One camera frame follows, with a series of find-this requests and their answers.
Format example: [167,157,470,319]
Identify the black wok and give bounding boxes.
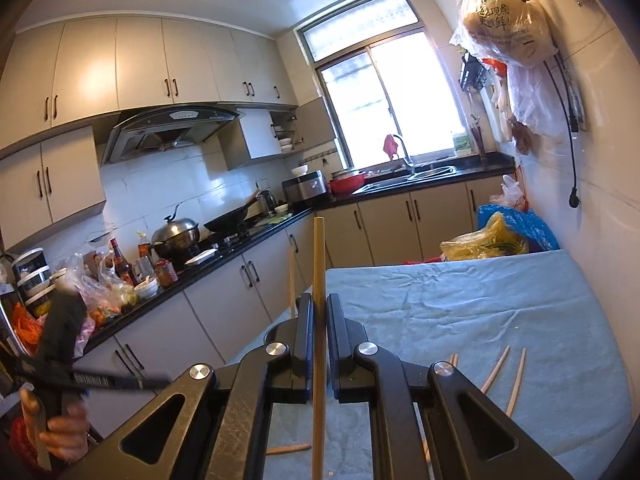
[202,191,261,233]

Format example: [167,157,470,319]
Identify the person's left hand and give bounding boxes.
[37,400,96,463]

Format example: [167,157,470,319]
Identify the dark chopsticks bundle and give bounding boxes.
[467,117,487,156]

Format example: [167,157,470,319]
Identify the cream lower cabinets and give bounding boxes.
[75,175,516,441]

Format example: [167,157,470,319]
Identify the red basin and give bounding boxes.
[329,170,367,196]

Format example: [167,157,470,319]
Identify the plastic bags with food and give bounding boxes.
[55,252,138,321]

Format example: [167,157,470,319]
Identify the cream cabinets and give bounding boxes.
[75,175,516,441]
[0,16,299,253]

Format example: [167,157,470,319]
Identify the gas stove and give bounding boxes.
[197,232,251,261]

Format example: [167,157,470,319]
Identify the white plastic bag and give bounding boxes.
[489,174,528,211]

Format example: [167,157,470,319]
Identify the open wall cabinet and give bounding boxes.
[220,97,337,171]

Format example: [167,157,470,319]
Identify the black kitchen countertop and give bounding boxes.
[75,152,516,356]

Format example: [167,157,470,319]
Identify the red jar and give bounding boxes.
[155,259,178,288]

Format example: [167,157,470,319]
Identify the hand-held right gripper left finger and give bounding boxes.
[65,292,316,480]

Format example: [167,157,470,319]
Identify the white hanging bag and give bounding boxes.
[492,77,511,126]

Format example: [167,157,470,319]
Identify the black cable with plug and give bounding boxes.
[542,55,582,209]

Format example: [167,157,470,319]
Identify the blue plastic bag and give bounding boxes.
[477,204,561,253]

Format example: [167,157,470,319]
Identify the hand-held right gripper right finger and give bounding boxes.
[326,292,573,480]

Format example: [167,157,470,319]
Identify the hanging bag of buns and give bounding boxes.
[450,0,558,68]

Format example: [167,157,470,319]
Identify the clear hanging plastic bag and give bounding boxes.
[505,57,566,136]

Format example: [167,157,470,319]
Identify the steel sink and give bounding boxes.
[357,165,457,192]

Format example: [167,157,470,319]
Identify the steel pot with lid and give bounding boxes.
[151,203,202,260]

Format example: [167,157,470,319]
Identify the oil bottle yellow cap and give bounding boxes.
[136,231,156,281]

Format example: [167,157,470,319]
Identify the cream upper cabinets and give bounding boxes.
[0,16,299,253]

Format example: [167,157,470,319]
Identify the pink clear plastic bag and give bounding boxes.
[75,310,98,356]

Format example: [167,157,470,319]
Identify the black wall rack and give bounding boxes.
[459,52,488,92]

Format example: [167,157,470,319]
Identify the yellow plastic bag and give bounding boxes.
[440,211,530,262]

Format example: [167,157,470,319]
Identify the grey range hood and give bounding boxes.
[100,104,246,166]

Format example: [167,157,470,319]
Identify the brown hanging bag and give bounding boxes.
[507,115,533,156]

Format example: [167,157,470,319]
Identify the kitchen window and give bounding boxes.
[295,0,468,168]

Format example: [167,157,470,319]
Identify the orange plastic bag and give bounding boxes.
[10,302,43,356]

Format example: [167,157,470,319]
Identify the stacked white container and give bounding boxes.
[10,247,53,318]

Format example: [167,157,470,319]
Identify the silver kitchen appliance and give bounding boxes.
[281,170,328,206]

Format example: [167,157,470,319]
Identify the steel faucet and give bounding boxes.
[392,134,416,176]

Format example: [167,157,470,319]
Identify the dark sauce bottle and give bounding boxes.
[109,237,132,286]

